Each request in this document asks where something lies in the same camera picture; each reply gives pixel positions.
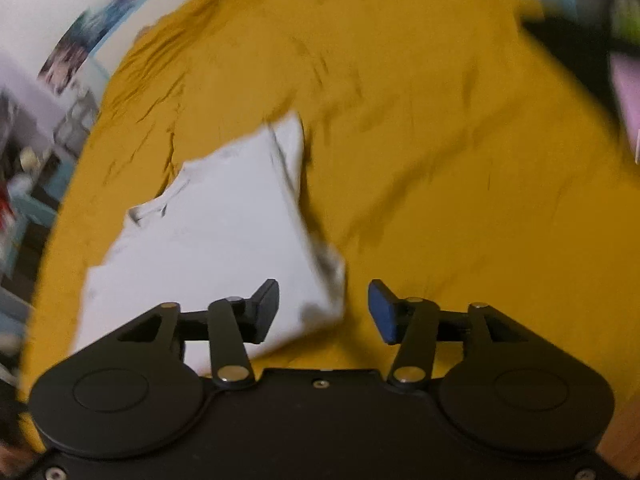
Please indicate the wall poster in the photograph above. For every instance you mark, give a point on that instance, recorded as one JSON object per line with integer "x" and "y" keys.
{"x": 75, "y": 55}

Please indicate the yellow quilted blanket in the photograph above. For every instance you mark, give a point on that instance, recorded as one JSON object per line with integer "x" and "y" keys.
{"x": 450, "y": 160}

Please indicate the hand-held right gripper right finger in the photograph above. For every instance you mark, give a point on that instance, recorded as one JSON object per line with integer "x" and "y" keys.
{"x": 382, "y": 312}

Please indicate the dark cloth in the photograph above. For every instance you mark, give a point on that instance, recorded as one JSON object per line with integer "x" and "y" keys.
{"x": 575, "y": 55}

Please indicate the white printed sweatshirt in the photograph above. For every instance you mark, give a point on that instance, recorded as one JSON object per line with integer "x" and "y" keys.
{"x": 210, "y": 240}

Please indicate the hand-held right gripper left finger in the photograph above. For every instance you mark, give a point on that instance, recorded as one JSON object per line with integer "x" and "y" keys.
{"x": 267, "y": 306}

